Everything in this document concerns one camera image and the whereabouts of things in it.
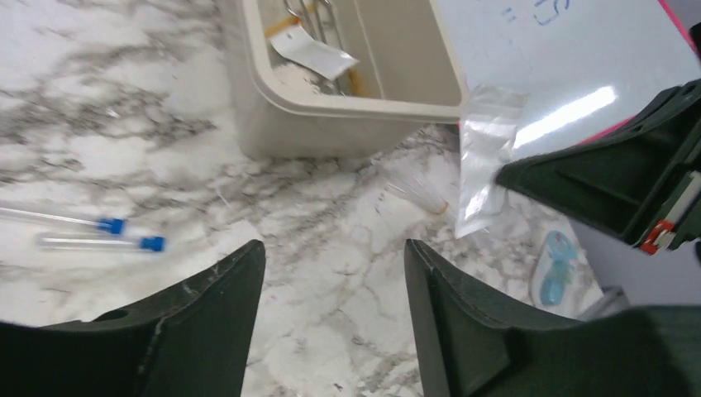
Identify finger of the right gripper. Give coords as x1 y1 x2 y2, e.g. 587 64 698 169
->
495 80 700 247

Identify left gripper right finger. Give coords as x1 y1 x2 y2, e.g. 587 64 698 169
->
404 239 700 396

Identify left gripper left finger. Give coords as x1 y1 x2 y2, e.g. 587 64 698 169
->
1 240 266 396

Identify test tube blue cap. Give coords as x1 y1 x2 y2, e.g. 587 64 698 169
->
35 232 166 252
1 203 126 236

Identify small clear zip bag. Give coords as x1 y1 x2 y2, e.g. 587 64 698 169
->
269 25 360 80

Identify metal crucible tongs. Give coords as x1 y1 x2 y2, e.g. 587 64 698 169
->
282 0 351 94

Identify blue item in plastic pack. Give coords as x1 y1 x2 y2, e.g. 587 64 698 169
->
530 231 577 309

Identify pink framed whiteboard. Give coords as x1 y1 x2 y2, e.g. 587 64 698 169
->
439 0 700 158

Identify beige plastic storage bin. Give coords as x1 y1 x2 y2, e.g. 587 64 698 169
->
217 1 469 158

